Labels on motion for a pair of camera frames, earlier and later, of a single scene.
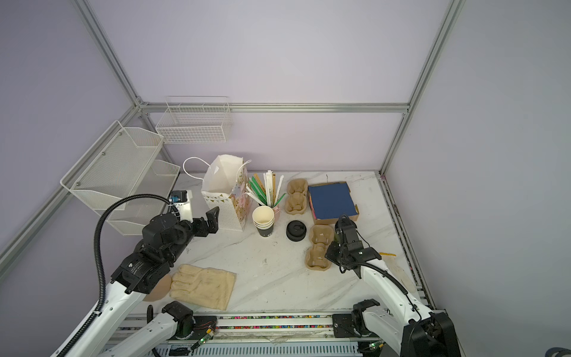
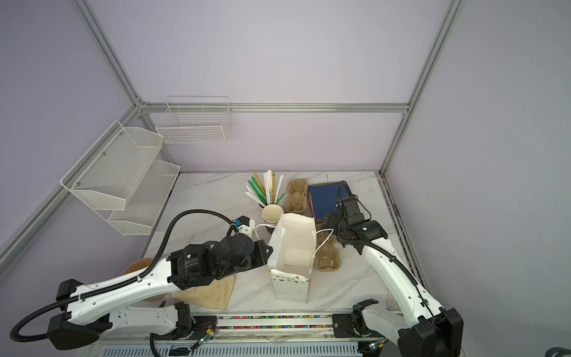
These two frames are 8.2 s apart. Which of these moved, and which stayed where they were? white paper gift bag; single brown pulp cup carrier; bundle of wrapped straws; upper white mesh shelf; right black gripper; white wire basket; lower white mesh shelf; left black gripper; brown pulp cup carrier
Moved: white paper gift bag; left black gripper; right black gripper
Stayed: upper white mesh shelf; lower white mesh shelf; single brown pulp cup carrier; brown pulp cup carrier; white wire basket; bundle of wrapped straws
